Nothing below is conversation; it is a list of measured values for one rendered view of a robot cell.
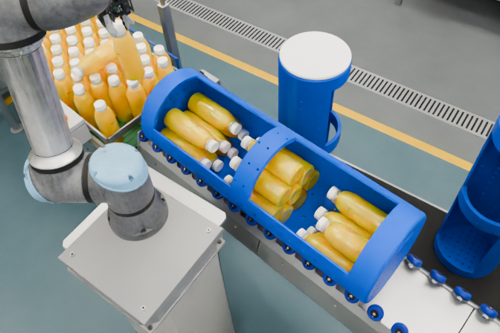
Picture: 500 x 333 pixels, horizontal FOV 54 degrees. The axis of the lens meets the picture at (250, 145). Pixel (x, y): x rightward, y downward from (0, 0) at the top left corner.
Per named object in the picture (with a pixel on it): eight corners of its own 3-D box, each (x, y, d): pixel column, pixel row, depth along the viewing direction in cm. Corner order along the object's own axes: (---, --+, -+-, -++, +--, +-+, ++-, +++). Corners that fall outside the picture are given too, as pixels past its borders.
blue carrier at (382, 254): (357, 321, 131) (379, 270, 110) (146, 155, 170) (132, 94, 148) (410, 252, 145) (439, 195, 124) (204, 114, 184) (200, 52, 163)
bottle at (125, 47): (134, 64, 170) (119, 21, 155) (149, 71, 167) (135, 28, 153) (120, 76, 167) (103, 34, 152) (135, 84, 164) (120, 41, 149)
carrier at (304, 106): (285, 210, 247) (339, 200, 249) (288, 87, 179) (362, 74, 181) (272, 166, 264) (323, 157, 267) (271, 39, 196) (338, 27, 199)
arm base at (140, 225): (149, 249, 118) (140, 229, 110) (97, 229, 122) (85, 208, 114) (178, 200, 126) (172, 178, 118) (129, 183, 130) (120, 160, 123)
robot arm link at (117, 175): (149, 215, 112) (137, 181, 102) (93, 214, 113) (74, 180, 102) (158, 172, 120) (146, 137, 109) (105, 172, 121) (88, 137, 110)
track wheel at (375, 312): (385, 313, 129) (388, 310, 131) (370, 302, 131) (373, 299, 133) (377, 325, 131) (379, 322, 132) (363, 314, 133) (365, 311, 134)
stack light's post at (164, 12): (196, 166, 286) (162, 8, 200) (192, 163, 287) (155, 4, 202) (202, 162, 287) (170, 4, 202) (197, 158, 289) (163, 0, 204)
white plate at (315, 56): (289, 84, 178) (289, 86, 179) (361, 71, 180) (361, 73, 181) (271, 37, 195) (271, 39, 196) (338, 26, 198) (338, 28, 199)
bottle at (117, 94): (136, 120, 188) (124, 86, 174) (117, 124, 188) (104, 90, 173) (135, 108, 193) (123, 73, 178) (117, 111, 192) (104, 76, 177)
